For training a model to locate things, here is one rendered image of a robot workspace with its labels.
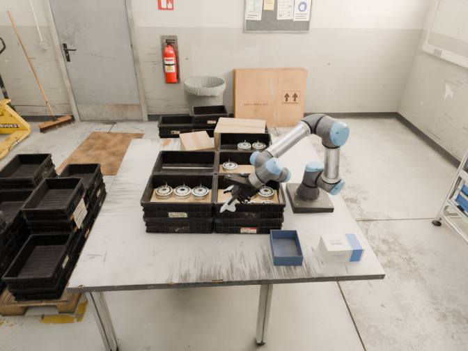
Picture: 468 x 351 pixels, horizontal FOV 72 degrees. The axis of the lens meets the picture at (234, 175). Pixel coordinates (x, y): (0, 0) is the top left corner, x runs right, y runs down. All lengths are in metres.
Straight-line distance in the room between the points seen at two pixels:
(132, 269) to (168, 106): 3.59
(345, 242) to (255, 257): 0.49
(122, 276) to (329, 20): 4.21
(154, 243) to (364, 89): 4.30
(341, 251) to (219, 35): 3.63
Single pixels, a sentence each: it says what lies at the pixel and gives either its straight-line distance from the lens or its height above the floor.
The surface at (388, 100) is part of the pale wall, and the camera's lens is 5.72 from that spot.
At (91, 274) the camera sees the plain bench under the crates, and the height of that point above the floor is 0.70.
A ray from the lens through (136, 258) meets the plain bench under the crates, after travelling 1.85.
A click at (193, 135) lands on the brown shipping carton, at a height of 0.86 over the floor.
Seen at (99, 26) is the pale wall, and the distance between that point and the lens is 4.95.
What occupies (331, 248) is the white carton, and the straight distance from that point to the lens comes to 1.80.
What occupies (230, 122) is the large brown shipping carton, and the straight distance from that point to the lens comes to 2.77.
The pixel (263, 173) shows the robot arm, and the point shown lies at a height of 1.24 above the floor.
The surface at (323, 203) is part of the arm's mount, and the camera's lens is 2.16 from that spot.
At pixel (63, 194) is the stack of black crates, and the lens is 2.87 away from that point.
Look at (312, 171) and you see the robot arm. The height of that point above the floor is 0.96.
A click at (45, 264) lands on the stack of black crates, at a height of 0.27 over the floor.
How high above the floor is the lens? 2.02
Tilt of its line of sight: 33 degrees down
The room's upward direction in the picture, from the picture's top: 1 degrees clockwise
